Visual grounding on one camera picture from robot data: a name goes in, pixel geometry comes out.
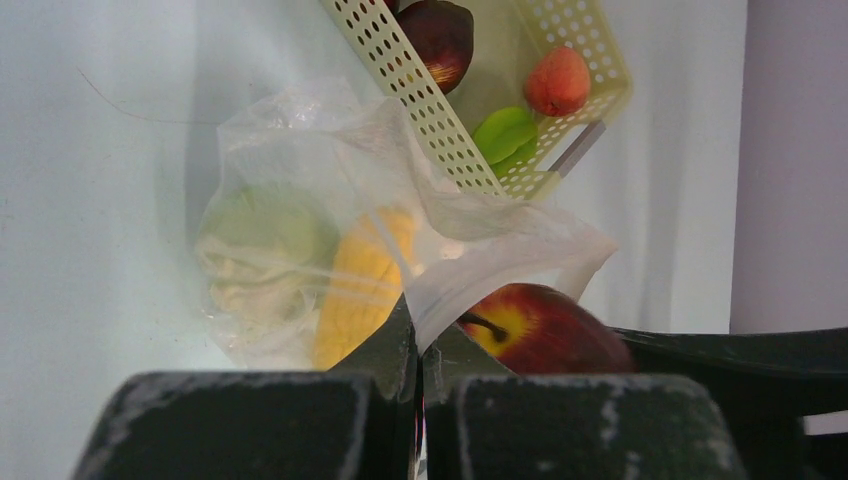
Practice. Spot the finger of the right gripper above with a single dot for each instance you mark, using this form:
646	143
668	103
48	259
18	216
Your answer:
765	385

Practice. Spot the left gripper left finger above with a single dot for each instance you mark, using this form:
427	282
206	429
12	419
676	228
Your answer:
357	420

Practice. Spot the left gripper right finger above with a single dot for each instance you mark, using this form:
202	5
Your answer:
483	422

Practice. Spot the red yellow apple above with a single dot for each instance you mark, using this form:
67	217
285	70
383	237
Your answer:
534	329

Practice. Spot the green cabbage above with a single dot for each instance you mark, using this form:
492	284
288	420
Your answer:
266	250

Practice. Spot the clear zip top bag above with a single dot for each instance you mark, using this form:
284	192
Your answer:
453	248

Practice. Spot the dark red apple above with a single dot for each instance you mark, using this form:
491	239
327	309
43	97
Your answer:
442	34

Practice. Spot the green leafy vegetable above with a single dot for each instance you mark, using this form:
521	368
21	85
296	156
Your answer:
506	138

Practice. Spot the cream perforated plastic basket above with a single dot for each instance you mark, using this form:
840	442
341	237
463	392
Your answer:
510	39

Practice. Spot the orange peach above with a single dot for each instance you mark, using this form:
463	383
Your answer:
560	83

